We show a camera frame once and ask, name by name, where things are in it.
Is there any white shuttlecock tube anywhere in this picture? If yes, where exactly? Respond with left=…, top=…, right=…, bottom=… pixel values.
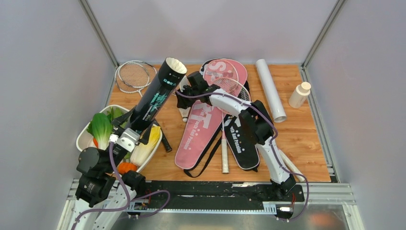
left=255, top=59, right=287, bottom=123

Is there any green leafy vegetable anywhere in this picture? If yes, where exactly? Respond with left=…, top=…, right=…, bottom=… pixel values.
left=107, top=107, right=124, bottom=122

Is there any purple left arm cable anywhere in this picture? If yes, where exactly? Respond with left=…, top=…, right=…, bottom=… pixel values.
left=70, top=143, right=171, bottom=230

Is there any white silver racket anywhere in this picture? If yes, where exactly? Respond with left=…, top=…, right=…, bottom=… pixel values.
left=116, top=61, right=153, bottom=97

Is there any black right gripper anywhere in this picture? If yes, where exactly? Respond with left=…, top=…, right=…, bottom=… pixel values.
left=176, top=84, right=199, bottom=110

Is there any yellow white cabbage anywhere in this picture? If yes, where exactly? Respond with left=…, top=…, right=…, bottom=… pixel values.
left=130, top=126, right=161, bottom=166

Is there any green bok choy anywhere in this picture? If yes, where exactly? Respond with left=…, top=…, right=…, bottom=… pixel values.
left=86, top=113, right=113, bottom=150

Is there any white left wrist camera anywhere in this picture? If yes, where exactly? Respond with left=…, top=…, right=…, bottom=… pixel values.
left=109, top=128, right=141, bottom=153

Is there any cream bottle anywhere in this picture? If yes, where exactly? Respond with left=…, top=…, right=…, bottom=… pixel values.
left=288, top=81, right=312, bottom=108

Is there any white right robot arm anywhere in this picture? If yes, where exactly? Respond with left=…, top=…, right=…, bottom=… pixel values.
left=176, top=72, right=296, bottom=200

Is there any pink racket cover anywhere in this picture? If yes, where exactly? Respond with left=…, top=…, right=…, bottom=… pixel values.
left=175, top=59, right=248, bottom=170

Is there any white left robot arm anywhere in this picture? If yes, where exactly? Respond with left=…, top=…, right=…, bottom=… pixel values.
left=71, top=108, right=157, bottom=230

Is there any pink racket lower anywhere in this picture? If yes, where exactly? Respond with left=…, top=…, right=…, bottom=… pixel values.
left=209, top=78, right=306, bottom=185

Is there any black racket cover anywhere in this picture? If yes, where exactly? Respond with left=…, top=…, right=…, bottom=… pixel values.
left=208, top=58, right=260, bottom=171

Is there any pink racket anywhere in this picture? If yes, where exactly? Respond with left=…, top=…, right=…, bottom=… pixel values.
left=203, top=59, right=238, bottom=174
left=209, top=78, right=306, bottom=185

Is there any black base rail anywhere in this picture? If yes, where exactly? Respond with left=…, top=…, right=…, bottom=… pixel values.
left=138, top=181, right=305, bottom=210

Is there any pink racket upper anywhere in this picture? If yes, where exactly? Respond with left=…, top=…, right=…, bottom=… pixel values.
left=203, top=59, right=238, bottom=174

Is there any orange carrot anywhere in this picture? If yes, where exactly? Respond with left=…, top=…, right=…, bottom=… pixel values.
left=117, top=162, right=137, bottom=175

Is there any black shuttlecock tube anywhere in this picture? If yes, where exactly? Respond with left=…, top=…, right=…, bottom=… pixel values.
left=135, top=61, right=185, bottom=113

